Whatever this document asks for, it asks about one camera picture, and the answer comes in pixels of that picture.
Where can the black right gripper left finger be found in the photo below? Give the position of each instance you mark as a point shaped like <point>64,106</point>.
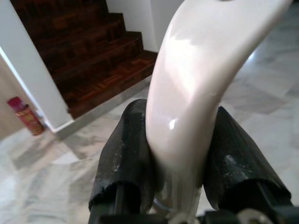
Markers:
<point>126,149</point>

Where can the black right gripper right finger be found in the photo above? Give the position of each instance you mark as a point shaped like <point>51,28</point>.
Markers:
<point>236,158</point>

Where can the beige plastic dustpan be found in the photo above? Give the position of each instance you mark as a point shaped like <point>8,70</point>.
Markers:
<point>187,93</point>

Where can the red spray can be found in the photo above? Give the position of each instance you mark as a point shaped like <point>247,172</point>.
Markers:
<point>25,116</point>

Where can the dark wooden staircase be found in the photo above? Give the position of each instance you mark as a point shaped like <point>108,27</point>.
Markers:
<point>81,46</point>

